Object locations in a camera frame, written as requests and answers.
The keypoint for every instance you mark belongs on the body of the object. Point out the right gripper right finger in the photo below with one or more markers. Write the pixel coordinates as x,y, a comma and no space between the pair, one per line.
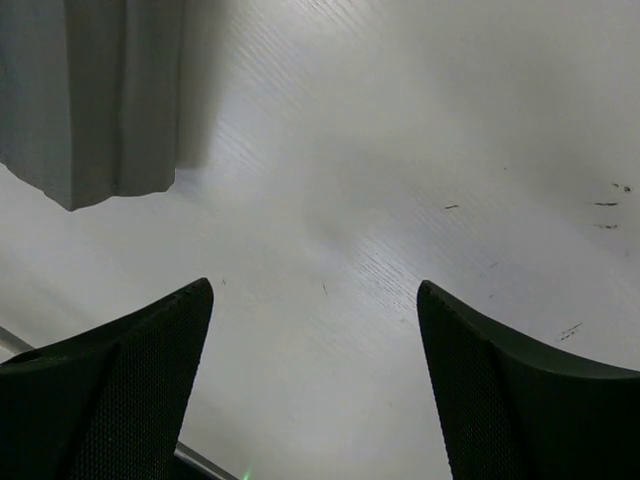
512,407

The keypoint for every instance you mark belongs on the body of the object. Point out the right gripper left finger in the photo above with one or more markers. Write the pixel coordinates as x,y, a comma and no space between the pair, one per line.
108,403

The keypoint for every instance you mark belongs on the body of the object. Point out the grey pleated skirt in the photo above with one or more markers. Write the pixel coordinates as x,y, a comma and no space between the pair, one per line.
90,97

